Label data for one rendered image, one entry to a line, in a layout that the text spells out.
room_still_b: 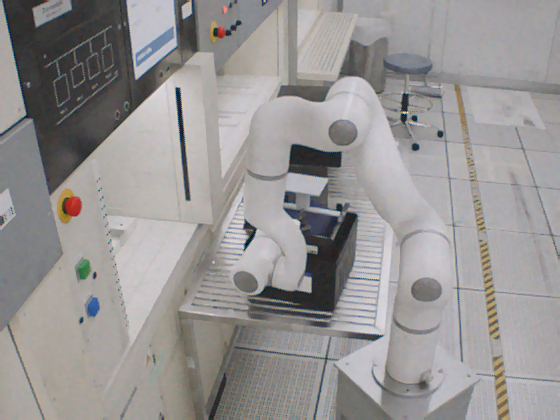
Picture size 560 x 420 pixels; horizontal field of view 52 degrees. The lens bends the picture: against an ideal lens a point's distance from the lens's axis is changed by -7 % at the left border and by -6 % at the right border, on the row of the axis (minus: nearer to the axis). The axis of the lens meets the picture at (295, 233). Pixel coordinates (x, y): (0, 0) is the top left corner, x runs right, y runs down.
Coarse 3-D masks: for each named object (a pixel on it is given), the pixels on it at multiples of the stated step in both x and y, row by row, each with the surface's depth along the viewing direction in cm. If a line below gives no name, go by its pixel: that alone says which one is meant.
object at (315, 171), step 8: (288, 168) 230; (296, 168) 230; (304, 168) 230; (312, 168) 230; (320, 168) 230; (312, 176) 224; (320, 176) 224; (288, 192) 214; (320, 200) 210; (248, 224) 213
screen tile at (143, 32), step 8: (136, 0) 130; (144, 0) 135; (136, 8) 131; (144, 8) 135; (136, 16) 132; (152, 16) 140; (144, 24) 137; (152, 24) 141; (136, 32) 133; (144, 32) 137; (152, 32) 142; (136, 40) 133; (144, 40) 138
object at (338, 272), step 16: (352, 224) 184; (352, 240) 186; (352, 256) 191; (320, 272) 171; (336, 272) 171; (272, 288) 180; (304, 288) 176; (320, 288) 174; (336, 288) 175; (304, 304) 179; (320, 304) 177; (336, 304) 180
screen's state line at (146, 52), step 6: (168, 30) 152; (162, 36) 148; (168, 36) 152; (174, 36) 156; (150, 42) 141; (156, 42) 145; (162, 42) 149; (144, 48) 138; (150, 48) 142; (156, 48) 145; (138, 54) 136; (144, 54) 139; (150, 54) 142; (138, 60) 136; (144, 60) 139
